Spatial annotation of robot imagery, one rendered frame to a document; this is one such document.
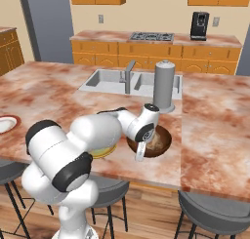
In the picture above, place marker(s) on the grey fridge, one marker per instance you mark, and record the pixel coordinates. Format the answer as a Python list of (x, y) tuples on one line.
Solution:
[(52, 21)]

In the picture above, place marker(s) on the grey bar stool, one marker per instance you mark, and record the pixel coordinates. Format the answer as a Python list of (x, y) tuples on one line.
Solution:
[(215, 213), (9, 173), (112, 191)]

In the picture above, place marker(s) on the black coffee machine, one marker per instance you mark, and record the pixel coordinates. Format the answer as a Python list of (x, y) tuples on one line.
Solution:
[(199, 25)]

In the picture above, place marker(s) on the brown plate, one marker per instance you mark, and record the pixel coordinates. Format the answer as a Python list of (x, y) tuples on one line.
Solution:
[(162, 148)]

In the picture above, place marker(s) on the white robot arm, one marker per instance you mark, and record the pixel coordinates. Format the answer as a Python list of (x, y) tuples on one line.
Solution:
[(65, 151)]

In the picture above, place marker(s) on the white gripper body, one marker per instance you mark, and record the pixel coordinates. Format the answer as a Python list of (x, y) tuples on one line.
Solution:
[(141, 151)]

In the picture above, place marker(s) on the yellow plate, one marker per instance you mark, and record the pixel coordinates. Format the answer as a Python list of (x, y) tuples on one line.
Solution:
[(105, 152)]

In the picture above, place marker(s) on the orange side cupboard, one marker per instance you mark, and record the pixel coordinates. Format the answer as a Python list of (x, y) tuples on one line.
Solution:
[(9, 51)]

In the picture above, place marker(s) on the grey cylindrical paper towel holder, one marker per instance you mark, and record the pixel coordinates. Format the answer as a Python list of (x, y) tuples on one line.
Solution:
[(163, 85)]

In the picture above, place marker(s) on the orange base cupboard run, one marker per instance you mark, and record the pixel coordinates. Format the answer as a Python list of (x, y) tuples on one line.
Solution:
[(156, 56)]

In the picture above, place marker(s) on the white bowl with brown rim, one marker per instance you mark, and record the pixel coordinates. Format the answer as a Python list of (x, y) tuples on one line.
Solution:
[(6, 123)]

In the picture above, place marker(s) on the grey hob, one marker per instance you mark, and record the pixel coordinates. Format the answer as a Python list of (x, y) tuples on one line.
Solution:
[(151, 36)]

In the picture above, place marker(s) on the grey sink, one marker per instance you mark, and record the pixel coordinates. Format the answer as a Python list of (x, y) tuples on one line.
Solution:
[(107, 80)]

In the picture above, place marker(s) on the grey tap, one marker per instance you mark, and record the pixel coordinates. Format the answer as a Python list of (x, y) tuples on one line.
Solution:
[(128, 77)]

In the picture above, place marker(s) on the grey wall socket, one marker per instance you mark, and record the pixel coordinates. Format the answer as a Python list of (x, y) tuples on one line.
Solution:
[(101, 19), (216, 21)]

